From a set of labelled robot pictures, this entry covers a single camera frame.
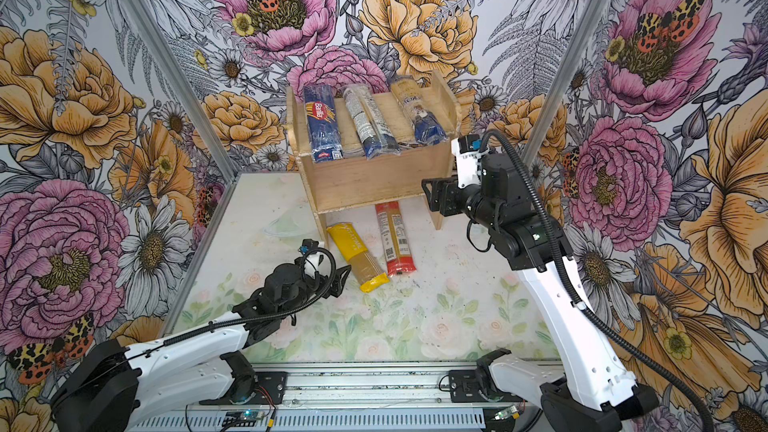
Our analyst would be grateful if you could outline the green circuit board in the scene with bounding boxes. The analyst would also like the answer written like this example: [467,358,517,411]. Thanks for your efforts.
[493,405,520,421]
[222,410,267,428]

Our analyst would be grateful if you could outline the wooden two-tier shelf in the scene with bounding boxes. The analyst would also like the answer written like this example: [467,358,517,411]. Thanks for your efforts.
[285,71,462,242]

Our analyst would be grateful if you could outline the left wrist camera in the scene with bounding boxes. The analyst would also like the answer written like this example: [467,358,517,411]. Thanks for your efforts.
[299,239,319,256]

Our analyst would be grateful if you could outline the blue Barilla pasta box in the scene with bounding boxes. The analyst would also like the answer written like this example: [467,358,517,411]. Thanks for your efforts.
[303,83,343,163]

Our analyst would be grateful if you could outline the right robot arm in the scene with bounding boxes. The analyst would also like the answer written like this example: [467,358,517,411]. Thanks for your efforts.
[421,152,659,431]

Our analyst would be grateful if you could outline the yellow blue spaghetti bag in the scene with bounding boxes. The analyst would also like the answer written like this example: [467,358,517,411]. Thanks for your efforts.
[389,75,447,146]

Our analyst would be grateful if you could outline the left green circuit board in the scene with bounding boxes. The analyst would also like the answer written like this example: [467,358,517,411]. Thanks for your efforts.
[222,410,267,428]

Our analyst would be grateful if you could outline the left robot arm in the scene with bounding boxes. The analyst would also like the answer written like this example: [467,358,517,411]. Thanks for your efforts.
[51,250,351,431]

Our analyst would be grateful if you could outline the red spaghetti bag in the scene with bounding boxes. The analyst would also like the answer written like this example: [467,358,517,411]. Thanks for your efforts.
[375,201,417,276]

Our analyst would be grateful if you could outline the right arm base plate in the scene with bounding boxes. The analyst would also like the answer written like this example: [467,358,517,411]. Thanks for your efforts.
[439,369,524,403]

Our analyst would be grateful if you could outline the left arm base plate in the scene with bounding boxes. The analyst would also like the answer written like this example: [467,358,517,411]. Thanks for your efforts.
[200,371,288,406]

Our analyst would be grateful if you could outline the aluminium front rail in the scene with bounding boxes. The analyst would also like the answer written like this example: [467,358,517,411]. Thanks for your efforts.
[149,362,625,412]

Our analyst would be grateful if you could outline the right green circuit board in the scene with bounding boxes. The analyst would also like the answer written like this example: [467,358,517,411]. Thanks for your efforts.
[493,405,520,421]

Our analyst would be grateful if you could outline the clear blue-end spaghetti bag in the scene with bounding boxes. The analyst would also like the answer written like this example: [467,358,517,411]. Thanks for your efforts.
[342,84,401,160]

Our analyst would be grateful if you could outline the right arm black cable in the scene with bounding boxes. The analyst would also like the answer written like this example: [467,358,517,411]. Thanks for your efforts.
[478,128,715,432]

